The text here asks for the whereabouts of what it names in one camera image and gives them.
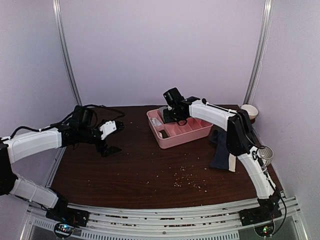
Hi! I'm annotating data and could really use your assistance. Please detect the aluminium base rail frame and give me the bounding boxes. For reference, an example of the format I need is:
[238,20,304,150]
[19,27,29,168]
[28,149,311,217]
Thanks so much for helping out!
[18,196,311,240]

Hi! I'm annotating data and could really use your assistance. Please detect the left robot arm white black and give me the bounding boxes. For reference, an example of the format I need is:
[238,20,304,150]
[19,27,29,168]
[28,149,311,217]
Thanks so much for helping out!
[0,104,125,228]

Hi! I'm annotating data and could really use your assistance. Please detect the white ceramic bowl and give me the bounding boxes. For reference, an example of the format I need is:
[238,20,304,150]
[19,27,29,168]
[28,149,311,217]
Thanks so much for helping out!
[241,104,259,120]

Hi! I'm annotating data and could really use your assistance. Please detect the left round controller board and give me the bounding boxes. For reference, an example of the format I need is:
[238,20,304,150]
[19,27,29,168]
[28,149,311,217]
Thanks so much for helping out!
[53,222,75,238]

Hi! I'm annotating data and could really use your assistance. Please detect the grey boxer briefs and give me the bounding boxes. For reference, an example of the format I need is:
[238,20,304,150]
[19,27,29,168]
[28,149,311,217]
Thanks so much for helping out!
[158,106,168,115]

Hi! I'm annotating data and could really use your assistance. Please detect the black item in box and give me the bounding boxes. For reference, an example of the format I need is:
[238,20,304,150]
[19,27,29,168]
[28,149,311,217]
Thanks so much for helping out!
[159,129,169,139]

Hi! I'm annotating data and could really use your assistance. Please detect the right aluminium corner post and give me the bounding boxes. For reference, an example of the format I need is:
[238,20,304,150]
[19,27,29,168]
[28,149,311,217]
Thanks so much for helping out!
[243,0,274,104]

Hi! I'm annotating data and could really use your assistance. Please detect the pink divided organizer box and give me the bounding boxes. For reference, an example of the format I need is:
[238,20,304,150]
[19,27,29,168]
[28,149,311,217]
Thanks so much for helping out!
[146,109,213,149]

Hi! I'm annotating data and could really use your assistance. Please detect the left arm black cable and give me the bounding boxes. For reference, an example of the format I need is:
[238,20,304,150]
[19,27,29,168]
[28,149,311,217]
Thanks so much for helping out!
[9,104,126,138]

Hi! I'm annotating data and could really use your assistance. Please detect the left aluminium corner post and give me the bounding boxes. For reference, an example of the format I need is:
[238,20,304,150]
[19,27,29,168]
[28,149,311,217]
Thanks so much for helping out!
[52,0,83,106]

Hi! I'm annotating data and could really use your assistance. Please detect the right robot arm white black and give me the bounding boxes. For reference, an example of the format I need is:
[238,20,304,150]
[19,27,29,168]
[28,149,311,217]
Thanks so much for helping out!
[163,87,287,226]

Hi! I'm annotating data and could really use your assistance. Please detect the right round controller board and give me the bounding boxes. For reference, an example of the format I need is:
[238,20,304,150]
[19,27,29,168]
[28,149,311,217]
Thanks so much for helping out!
[254,223,275,238]

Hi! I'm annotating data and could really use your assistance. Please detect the white rolled item in box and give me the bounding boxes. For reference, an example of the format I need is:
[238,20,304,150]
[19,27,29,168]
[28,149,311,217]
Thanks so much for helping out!
[150,117,163,127]

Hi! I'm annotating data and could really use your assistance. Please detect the navy and cream underwear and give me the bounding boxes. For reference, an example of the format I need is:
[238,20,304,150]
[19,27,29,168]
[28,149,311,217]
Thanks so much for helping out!
[209,129,236,173]

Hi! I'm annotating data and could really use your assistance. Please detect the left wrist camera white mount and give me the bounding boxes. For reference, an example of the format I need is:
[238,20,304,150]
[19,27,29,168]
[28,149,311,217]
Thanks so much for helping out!
[98,120,125,140]

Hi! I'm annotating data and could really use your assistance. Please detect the round controller board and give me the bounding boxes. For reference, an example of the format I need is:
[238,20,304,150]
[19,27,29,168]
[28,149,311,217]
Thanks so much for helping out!
[53,222,75,238]
[254,223,275,238]

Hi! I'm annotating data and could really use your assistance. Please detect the aluminium corner post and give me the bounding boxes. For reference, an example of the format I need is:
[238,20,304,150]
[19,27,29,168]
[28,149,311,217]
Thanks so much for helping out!
[52,0,83,106]
[243,0,274,104]

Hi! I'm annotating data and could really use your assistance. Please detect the striped grey white cup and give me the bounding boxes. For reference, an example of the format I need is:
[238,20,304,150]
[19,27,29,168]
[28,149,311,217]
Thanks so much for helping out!
[257,146,274,166]

